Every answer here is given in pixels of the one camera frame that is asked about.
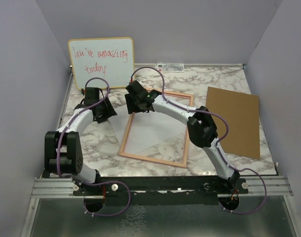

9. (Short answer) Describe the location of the white photo paper sheet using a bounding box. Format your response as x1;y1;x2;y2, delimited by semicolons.
109;105;186;155

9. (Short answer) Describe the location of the pink wooden photo frame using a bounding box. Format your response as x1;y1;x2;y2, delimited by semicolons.
118;87;194;169

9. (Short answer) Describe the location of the brown cardboard backing board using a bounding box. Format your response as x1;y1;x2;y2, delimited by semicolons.
205;87;260;159

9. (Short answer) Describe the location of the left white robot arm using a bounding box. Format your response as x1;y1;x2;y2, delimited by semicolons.
44;87;117;195

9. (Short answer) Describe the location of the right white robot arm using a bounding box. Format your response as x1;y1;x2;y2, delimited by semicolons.
125;80;240;193

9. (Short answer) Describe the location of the small whiteboard with red writing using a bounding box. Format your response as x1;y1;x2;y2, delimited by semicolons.
68;37;135;90

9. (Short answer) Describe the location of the white label strip at wall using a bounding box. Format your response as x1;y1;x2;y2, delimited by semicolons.
155;63;185;73

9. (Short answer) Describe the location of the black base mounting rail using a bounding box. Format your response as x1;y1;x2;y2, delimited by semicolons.
73;176;249;206

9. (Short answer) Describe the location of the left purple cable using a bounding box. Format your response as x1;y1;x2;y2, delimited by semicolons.
56;77;132;218

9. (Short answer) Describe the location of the aluminium front rail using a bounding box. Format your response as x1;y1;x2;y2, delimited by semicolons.
31;175;294;198

